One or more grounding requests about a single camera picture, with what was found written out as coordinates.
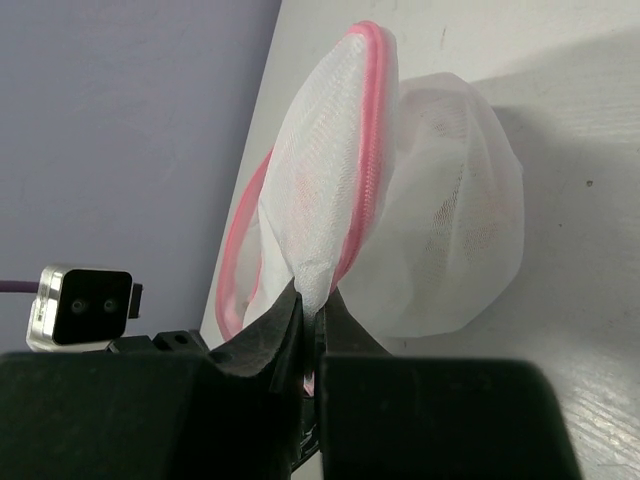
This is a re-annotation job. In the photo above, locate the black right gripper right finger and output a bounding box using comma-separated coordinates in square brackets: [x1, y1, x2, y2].
[314, 288, 390, 395]

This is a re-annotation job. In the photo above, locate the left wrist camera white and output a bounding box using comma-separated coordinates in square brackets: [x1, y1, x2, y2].
[26, 265, 143, 352]

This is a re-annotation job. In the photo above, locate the mesh laundry bag pink trim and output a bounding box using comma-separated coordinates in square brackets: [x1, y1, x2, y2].
[214, 21, 524, 339]

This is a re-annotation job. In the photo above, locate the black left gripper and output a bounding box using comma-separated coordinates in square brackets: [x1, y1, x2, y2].
[87, 330, 208, 354]

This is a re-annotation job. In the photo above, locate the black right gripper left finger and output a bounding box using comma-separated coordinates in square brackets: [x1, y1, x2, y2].
[208, 282, 304, 393]

